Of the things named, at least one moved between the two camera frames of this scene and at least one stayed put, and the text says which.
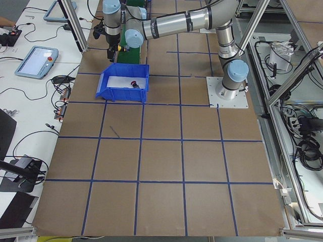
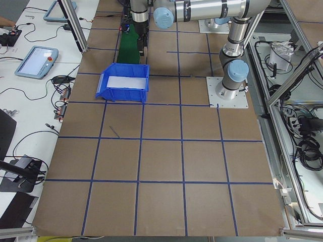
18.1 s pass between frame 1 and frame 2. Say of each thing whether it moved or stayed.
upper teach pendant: stayed
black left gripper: moved
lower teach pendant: stayed
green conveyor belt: stayed
